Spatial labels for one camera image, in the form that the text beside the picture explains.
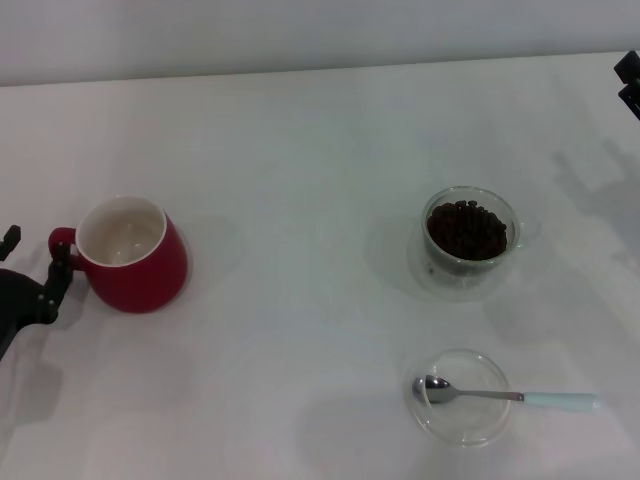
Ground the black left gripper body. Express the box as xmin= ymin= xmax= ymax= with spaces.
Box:
xmin=0 ymin=268 xmax=49 ymax=364

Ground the red ceramic mug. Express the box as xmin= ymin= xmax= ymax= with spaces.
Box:
xmin=48 ymin=195 xmax=190 ymax=315

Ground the metal spoon with blue handle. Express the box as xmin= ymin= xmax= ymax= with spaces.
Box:
xmin=411 ymin=373 xmax=601 ymax=412

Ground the clear glass cup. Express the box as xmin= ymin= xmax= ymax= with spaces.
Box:
xmin=419 ymin=185 xmax=544 ymax=282

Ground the pile of coffee beans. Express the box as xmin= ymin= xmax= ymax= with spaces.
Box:
xmin=427 ymin=199 xmax=509 ymax=262

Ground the clear glass saucer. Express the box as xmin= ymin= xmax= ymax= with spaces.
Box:
xmin=405 ymin=219 xmax=526 ymax=302

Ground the small clear glass dish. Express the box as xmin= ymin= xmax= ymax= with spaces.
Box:
xmin=402 ymin=348 xmax=512 ymax=448

